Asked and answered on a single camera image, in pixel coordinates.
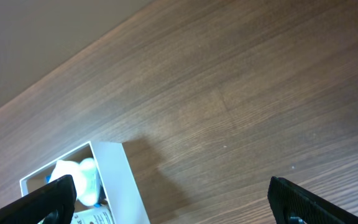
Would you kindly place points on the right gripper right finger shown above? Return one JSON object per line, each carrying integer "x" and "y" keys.
{"x": 291, "y": 203}

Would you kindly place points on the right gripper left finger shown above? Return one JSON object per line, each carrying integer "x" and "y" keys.
{"x": 53, "y": 203}

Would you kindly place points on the white tube with print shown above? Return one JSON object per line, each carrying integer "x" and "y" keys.
{"x": 67, "y": 168}

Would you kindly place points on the clear spray bottle dark liquid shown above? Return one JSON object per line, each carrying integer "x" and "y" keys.
{"x": 90, "y": 183}

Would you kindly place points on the white round jar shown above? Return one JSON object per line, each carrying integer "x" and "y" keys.
{"x": 98, "y": 215}

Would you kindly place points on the white cardboard box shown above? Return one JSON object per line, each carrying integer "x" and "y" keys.
{"x": 119, "y": 191}

